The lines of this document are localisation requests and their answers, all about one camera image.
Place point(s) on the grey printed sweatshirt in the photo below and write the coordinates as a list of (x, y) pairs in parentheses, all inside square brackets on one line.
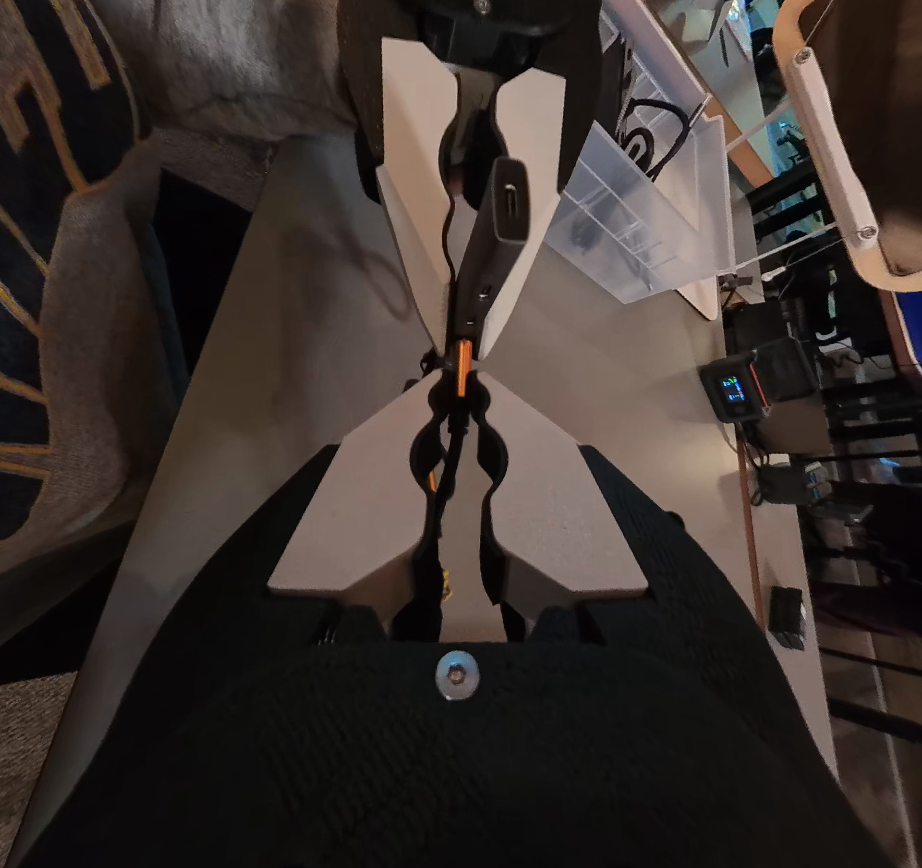
[(216, 32)]

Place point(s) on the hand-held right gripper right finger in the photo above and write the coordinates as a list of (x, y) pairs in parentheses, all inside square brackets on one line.
[(562, 522)]

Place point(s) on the small black battery pack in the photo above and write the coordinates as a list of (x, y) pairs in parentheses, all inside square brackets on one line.
[(785, 616)]

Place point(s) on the black power station with display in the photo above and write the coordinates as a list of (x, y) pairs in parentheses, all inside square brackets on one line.
[(785, 378)]

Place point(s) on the bentwood armchair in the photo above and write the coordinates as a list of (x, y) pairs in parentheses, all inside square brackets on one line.
[(832, 140)]

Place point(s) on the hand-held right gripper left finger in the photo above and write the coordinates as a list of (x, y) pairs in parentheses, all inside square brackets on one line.
[(346, 522)]

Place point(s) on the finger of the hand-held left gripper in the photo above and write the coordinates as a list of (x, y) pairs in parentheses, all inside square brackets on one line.
[(414, 162), (544, 126)]

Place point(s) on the clear plastic organizer box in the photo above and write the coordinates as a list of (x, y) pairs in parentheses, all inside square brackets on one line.
[(648, 234)]

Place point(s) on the black metal rack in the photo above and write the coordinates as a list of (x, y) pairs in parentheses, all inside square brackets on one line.
[(864, 425)]

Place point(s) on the black charger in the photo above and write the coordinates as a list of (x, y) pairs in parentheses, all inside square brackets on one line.
[(785, 485)]

